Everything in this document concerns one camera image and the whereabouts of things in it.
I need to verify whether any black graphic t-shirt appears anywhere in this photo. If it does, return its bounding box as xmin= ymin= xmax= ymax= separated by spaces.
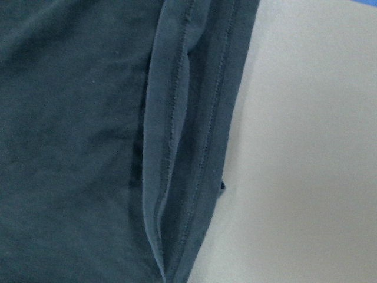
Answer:
xmin=1 ymin=1 xmax=259 ymax=282

